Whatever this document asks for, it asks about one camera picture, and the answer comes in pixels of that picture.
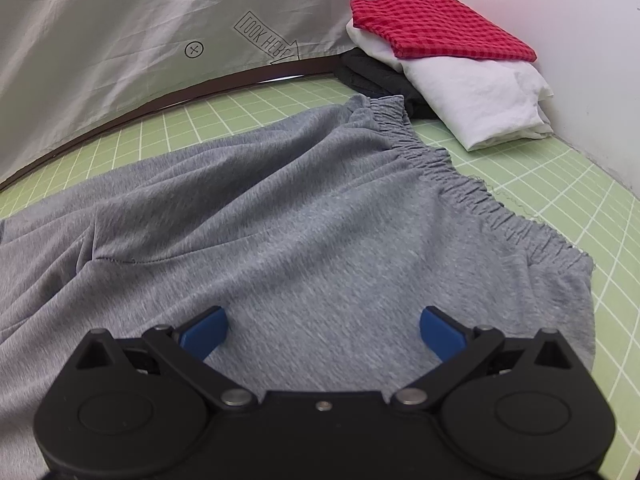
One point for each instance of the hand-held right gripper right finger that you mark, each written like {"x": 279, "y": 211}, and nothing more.
{"x": 442, "y": 337}

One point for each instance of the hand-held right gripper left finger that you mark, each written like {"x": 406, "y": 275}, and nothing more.
{"x": 202, "y": 337}

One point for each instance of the grey sweatshirt garment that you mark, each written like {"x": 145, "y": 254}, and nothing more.
{"x": 300, "y": 235}

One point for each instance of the green grid mat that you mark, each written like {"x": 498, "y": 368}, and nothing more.
{"x": 550, "y": 185}

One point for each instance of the white folded garment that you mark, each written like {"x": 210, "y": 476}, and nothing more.
{"x": 480, "y": 95}

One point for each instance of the black folded garment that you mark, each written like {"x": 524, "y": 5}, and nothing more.
{"x": 370, "y": 75}

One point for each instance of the carrot printed grey sheet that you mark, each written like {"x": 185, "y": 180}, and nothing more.
{"x": 150, "y": 35}

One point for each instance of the red checked folded cloth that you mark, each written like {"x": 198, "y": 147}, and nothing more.
{"x": 440, "y": 25}

